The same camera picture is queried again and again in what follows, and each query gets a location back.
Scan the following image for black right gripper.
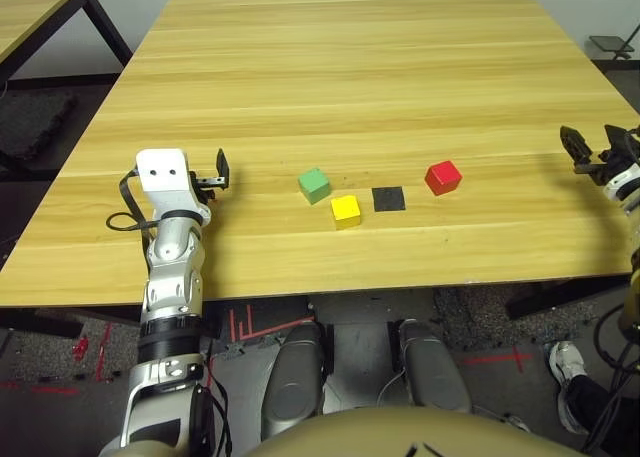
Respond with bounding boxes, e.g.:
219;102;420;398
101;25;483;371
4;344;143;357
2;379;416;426
559;123;640;184

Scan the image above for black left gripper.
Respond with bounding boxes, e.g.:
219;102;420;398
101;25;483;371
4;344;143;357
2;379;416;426
188;147;232;204

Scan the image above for green wooden block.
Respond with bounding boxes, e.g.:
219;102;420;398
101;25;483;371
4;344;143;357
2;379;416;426
298;167;332;206

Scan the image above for yellow wooden block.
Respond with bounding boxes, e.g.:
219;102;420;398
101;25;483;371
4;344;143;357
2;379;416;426
329;194;362;231

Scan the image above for red wooden block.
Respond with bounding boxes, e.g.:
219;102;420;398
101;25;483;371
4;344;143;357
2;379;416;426
424;159;463;197

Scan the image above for black foot pedal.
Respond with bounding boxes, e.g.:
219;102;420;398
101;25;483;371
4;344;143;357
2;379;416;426
588;35;636;61

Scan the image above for black square marker pad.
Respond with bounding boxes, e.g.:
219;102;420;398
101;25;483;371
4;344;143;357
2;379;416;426
371;186;407;213

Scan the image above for black foam floor mat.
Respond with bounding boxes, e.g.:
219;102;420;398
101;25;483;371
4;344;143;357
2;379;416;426
433;282;622;352
0;90;79;161

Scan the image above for grey robot left foot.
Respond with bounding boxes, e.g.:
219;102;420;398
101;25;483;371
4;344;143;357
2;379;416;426
259;319;327;441

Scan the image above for grey robot foot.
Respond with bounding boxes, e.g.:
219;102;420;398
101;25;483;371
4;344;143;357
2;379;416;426
397;318;474;414
259;319;327;441

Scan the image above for white bystander sneaker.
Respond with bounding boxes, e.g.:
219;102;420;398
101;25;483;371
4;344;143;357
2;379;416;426
546;340;590;434
499;413;532;434

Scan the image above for wooden side table black legs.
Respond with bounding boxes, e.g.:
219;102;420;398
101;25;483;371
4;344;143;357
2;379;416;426
0;0;134;86

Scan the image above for dark bystander trouser leg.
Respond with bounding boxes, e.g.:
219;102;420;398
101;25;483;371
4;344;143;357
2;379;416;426
569;370;619;441

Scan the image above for grey robot right foot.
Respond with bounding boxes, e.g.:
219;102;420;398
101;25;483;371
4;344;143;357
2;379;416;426
397;318;474;414

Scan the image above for tan robot torso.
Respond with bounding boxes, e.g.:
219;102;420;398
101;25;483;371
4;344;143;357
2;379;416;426
243;406;587;457

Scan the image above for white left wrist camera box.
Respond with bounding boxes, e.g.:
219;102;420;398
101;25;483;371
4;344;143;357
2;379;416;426
135;148;197;214

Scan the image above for black table frame bar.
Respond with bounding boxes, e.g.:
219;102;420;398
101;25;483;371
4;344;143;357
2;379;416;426
504;274;632;321
0;305;144;339

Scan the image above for black floor cable bundle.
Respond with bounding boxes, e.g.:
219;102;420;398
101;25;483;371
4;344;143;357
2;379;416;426
593;301;640;457

